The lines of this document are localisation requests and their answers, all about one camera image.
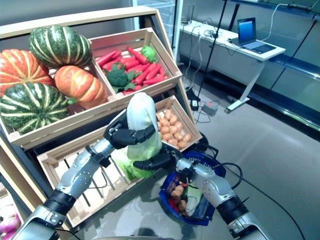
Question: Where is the black floor cable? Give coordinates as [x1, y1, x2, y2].
[239, 172, 307, 240]

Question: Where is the wooden display shelf frame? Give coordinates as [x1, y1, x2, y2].
[0, 6, 198, 240]

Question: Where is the white desk with metal legs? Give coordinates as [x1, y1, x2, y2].
[178, 21, 287, 115]

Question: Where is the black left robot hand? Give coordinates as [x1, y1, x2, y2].
[103, 108, 157, 151]

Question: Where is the grey power box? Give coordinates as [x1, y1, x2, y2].
[201, 101, 218, 117]

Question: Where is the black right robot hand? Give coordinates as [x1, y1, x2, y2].
[133, 147, 185, 172]

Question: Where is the white charger cable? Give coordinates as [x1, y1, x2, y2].
[259, 2, 288, 42]

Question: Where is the light green pepper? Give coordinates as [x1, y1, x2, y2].
[139, 45, 158, 63]

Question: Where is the light wooden slatted crate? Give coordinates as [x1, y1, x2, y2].
[154, 94, 204, 153]
[36, 124, 166, 228]
[87, 27, 183, 101]
[0, 59, 126, 151]

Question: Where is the white hanging cable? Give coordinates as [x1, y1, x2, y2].
[186, 24, 205, 91]

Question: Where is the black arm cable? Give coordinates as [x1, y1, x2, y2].
[88, 169, 109, 190]
[216, 161, 244, 191]

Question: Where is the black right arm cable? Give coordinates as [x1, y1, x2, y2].
[216, 161, 244, 191]

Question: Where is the black tripod stand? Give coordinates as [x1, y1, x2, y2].
[193, 0, 230, 101]

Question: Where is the glass freezer door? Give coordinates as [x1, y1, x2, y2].
[132, 0, 181, 48]

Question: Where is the green striped pumpkin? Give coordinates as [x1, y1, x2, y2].
[0, 82, 70, 135]
[28, 24, 93, 69]

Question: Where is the black router with antennas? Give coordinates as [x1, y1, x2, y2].
[181, 3, 198, 26]

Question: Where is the blue plastic shopping basket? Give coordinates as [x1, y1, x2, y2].
[159, 149, 227, 227]

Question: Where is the dark green broccoli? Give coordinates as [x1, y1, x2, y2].
[104, 63, 137, 94]

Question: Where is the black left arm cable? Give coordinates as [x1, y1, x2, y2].
[88, 169, 109, 190]

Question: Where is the open grey laptop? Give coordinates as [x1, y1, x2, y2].
[228, 16, 277, 55]

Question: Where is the red pepper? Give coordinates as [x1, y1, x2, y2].
[168, 198, 181, 213]

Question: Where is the purple white turnip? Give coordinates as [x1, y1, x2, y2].
[3, 203, 21, 217]
[0, 217, 20, 235]

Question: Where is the orange striped pumpkin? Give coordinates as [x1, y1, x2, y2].
[54, 65, 110, 110]
[0, 48, 55, 97]

